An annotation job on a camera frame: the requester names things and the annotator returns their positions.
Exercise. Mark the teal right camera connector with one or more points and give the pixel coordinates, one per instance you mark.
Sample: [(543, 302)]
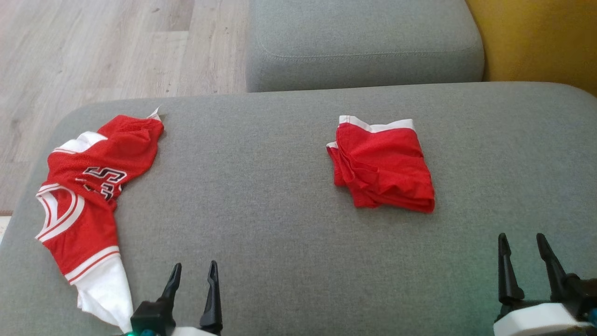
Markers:
[(593, 317)]

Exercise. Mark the teal left camera connector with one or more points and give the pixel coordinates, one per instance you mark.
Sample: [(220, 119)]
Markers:
[(144, 333)]

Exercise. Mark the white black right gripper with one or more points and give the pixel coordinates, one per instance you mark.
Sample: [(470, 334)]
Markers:
[(536, 319)]

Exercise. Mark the red shorts white waistband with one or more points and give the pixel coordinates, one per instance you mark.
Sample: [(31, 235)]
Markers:
[(387, 163)]

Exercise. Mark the teal camera connector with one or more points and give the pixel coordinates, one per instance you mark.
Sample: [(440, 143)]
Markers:
[(593, 317), (144, 333)]

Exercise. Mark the small grey sofa seat cushion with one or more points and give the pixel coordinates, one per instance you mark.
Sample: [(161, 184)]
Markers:
[(364, 42)]

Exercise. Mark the large grey sofa seat cushion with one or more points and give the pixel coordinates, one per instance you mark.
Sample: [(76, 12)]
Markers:
[(280, 210)]

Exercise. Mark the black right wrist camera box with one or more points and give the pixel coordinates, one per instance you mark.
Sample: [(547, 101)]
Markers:
[(580, 294)]

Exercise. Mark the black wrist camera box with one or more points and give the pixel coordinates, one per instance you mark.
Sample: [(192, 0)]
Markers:
[(580, 294), (151, 317)]

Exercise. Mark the white rug brown edge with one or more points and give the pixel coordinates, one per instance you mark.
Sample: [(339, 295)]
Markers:
[(4, 228)]

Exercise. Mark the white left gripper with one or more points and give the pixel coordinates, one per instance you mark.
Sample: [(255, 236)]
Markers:
[(193, 332)]

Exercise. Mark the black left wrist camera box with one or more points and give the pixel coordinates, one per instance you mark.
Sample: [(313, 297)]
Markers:
[(151, 317)]

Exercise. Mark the red white basketball jersey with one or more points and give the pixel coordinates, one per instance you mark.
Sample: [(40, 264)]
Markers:
[(88, 205)]

